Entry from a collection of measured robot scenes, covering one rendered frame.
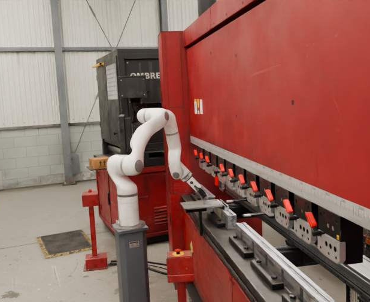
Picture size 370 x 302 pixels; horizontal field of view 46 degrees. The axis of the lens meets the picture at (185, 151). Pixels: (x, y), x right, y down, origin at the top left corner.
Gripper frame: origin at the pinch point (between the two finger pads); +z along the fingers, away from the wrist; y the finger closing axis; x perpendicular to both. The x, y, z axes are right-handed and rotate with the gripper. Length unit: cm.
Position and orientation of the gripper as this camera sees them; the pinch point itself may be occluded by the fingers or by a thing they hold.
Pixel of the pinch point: (203, 193)
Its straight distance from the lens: 304.0
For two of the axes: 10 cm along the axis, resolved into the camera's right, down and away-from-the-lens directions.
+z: 6.8, 7.2, 1.4
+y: -0.5, -1.4, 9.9
